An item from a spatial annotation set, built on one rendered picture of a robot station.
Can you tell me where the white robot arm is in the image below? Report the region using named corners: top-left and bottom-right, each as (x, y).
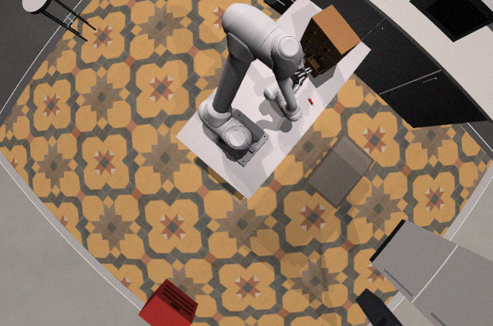
top-left (198, 3), bottom-right (303, 156)

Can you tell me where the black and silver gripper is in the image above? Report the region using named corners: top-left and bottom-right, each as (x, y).
top-left (290, 67), bottom-right (310, 86)

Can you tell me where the brown small chest of drawers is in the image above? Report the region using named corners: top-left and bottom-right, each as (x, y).
top-left (300, 5), bottom-right (361, 75)

